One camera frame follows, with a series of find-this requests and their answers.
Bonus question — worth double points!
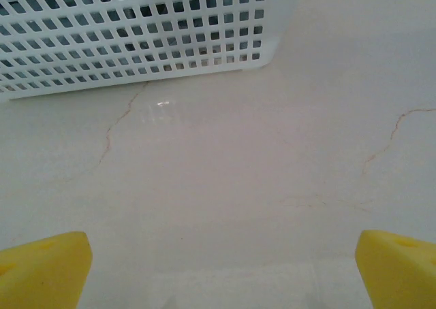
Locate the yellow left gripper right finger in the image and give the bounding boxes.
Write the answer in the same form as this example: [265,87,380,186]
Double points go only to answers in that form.
[356,229,436,309]

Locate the white perforated plastic basket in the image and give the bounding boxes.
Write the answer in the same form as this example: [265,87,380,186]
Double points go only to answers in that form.
[0,0,306,101]

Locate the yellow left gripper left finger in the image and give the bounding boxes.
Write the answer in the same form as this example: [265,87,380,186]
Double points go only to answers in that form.
[0,231,93,309]

